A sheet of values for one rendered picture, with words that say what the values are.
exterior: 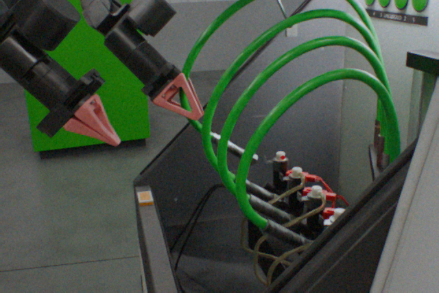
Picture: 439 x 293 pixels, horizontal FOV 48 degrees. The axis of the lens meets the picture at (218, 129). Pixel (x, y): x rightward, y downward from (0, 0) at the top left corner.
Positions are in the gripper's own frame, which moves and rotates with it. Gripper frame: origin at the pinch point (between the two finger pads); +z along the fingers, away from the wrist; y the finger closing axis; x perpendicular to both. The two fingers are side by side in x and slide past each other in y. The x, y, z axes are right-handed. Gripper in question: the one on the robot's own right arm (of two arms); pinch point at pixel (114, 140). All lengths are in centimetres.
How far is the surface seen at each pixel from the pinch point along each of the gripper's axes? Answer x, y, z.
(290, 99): -7.2, 22.6, 11.6
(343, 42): 3.2, 32.6, 13.6
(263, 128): -8.1, 17.8, 11.8
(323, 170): 55, 10, 49
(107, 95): 324, -109, -8
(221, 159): -1.3, 9.2, 12.7
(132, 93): 331, -96, 6
